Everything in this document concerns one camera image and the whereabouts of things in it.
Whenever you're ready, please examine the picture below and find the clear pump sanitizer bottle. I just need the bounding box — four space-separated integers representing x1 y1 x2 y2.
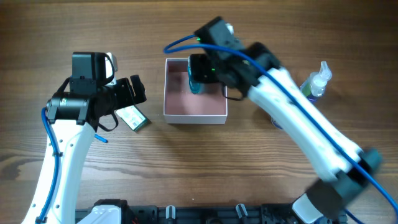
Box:
300 61 332 103

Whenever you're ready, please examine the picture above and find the white cotton bud tub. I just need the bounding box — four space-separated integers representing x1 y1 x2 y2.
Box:
271 117 282 129

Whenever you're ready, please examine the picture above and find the blue mouthwash bottle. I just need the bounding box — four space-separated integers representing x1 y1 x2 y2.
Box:
187 60 204 95

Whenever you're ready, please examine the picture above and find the pink open cardboard box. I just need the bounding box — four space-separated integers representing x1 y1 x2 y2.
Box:
163 58 228 124

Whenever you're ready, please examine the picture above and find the white green soap box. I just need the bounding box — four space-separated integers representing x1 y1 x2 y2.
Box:
116 105 149 132

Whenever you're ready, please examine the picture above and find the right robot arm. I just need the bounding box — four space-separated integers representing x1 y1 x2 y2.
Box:
196 43 381 223

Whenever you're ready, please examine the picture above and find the left blue cable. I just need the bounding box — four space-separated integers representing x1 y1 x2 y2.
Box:
34 107 60 224

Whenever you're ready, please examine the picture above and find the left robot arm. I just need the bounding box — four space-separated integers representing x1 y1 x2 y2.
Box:
23 52 146 223

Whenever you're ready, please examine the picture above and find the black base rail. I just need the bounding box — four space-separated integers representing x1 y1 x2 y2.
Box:
74 203 296 224

